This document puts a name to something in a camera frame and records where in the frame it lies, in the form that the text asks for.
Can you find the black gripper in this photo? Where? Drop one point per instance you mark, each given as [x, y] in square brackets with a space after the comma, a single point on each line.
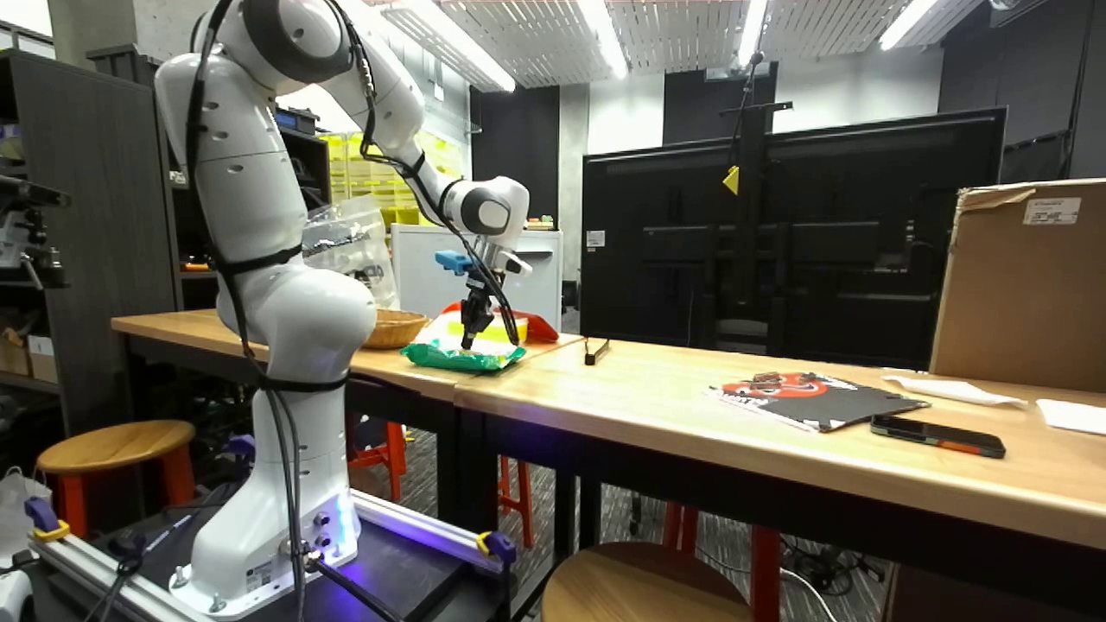
[473, 297]

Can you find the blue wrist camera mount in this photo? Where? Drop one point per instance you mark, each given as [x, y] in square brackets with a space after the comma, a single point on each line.
[455, 265]

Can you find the large black monitor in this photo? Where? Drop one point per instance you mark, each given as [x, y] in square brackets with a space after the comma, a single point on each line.
[852, 244]

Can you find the ceiling light strip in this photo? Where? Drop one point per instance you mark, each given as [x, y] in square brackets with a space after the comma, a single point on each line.
[750, 30]
[455, 44]
[601, 36]
[907, 23]

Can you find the clear plastic bag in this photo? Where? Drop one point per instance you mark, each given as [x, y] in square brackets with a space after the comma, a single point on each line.
[345, 246]

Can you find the green white wipes pack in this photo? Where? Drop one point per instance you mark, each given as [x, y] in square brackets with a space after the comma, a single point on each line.
[444, 355]

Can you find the black smartphone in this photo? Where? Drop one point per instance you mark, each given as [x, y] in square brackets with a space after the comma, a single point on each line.
[936, 436]

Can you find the wooden stool orange legs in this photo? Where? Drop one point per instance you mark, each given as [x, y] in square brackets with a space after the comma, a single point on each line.
[116, 448]

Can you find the yellow tag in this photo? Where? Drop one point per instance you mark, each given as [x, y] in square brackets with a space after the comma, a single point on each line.
[735, 181]

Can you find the yellow storage bins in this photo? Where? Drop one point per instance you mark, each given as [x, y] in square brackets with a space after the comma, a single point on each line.
[373, 176]

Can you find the wooden bowl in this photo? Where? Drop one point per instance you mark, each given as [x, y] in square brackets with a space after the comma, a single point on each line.
[396, 330]

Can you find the orange legged stool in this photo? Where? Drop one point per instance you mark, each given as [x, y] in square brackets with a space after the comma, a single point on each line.
[766, 571]
[372, 452]

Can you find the red packet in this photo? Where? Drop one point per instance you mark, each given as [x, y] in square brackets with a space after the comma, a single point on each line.
[539, 330]

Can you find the black monitor stand pole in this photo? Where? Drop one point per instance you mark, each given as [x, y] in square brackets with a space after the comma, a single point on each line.
[755, 106]

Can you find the yellow packet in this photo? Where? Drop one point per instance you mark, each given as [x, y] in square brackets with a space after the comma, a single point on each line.
[496, 332]

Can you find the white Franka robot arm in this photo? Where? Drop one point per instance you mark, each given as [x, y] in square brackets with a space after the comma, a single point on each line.
[297, 332]

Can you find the round wooden stool seat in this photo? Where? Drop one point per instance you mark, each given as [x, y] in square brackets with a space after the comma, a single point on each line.
[644, 586]

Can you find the white plastic bag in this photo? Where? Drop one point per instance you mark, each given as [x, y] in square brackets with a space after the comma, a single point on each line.
[17, 539]

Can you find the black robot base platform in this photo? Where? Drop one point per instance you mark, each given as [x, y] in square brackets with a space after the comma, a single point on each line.
[401, 563]

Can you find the blue yellow clamp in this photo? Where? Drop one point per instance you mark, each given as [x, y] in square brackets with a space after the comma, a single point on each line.
[498, 550]
[47, 520]

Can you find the white paper sheet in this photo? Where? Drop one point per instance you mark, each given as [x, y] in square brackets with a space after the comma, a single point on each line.
[1072, 416]
[956, 390]

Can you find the dark grey cabinet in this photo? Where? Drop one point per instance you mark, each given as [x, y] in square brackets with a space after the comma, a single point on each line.
[89, 230]

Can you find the brown cardboard box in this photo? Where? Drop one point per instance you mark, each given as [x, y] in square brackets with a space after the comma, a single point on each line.
[1019, 289]

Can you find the black notebook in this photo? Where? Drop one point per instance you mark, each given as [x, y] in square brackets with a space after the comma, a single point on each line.
[846, 405]

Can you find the red printed magazine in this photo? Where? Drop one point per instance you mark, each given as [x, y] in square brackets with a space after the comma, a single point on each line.
[772, 385]

